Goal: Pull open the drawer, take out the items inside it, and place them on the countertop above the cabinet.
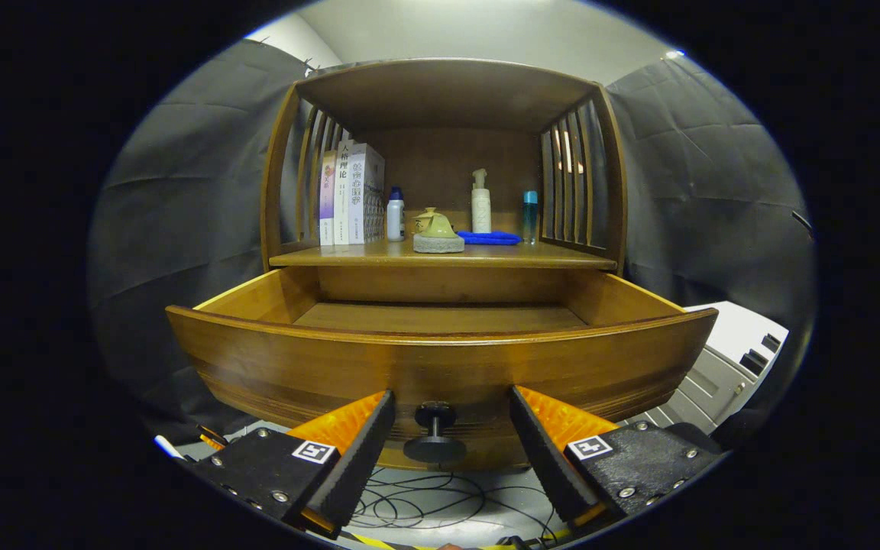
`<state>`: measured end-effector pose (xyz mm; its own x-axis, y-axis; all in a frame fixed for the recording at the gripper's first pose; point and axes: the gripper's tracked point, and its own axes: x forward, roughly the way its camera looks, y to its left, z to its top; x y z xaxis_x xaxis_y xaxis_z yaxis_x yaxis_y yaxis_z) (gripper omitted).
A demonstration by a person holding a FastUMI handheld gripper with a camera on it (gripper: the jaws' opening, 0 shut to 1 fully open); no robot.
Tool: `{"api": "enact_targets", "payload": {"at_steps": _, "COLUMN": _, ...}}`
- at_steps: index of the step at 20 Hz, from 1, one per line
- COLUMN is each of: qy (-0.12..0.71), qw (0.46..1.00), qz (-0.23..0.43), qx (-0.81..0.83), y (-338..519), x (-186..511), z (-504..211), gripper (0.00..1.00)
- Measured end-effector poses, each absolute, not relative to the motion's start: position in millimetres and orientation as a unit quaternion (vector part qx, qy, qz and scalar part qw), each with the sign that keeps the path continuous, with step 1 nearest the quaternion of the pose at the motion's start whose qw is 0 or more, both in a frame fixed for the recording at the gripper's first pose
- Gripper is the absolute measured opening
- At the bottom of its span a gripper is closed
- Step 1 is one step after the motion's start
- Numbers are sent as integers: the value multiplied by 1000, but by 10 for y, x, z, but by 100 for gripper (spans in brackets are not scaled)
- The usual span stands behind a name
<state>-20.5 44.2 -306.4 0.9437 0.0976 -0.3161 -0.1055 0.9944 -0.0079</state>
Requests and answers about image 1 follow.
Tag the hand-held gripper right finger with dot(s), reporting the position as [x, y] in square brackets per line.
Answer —
[547, 458]

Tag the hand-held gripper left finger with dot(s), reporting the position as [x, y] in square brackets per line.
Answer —
[360, 458]

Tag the black drawer knob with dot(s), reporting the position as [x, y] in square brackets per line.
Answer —
[435, 449]

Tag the wooden drawer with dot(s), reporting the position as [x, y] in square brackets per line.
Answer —
[333, 367]

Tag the green oval dish grey rim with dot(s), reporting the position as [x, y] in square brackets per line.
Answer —
[440, 243]

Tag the wooden countertop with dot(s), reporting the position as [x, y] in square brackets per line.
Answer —
[532, 256]

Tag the wooden cabinet with slatted sides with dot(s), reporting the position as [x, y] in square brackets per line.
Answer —
[440, 160]

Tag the orange black object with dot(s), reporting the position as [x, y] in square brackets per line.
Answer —
[211, 438]

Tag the white grey floor unit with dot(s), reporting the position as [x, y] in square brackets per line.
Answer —
[715, 367]

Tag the blue folded cloth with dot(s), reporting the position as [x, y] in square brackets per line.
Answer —
[493, 238]

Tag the clear blue bottle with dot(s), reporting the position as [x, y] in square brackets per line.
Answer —
[530, 218]

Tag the white bottle blue cap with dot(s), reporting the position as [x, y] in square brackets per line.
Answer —
[395, 218]

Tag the yellow lidded teacup with saucer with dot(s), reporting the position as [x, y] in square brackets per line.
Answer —
[423, 221]

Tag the thin white book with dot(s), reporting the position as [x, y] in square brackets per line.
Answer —
[342, 198]

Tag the white pump bottle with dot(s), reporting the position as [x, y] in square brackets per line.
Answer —
[481, 206]

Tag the purple book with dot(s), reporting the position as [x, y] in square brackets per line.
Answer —
[328, 198]

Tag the thick white patterned book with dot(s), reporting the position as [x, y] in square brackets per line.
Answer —
[367, 195]

